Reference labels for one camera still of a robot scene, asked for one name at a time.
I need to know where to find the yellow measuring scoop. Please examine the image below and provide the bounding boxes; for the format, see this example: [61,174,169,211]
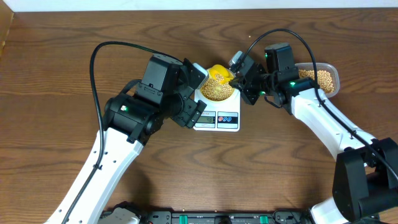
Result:
[208,65,234,85]

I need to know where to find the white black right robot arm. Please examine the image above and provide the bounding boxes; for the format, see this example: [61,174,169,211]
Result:
[229,43,397,223]

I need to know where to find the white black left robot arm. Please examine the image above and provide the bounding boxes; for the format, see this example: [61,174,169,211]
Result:
[47,54,209,223]

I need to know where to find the yellow plastic bowl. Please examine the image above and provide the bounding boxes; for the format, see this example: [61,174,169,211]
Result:
[200,65,234,101]

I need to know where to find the soybeans in yellow bowl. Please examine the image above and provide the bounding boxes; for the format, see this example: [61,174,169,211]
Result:
[200,77,234,101]

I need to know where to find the white digital kitchen scale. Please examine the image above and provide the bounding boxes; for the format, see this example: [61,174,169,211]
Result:
[193,89,241,132]

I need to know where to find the soybeans pile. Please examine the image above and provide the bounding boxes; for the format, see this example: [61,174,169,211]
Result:
[298,70,335,93]

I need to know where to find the clear plastic container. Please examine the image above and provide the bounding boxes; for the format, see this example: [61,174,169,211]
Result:
[295,62,340,98]

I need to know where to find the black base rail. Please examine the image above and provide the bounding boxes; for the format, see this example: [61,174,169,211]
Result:
[98,202,312,224]

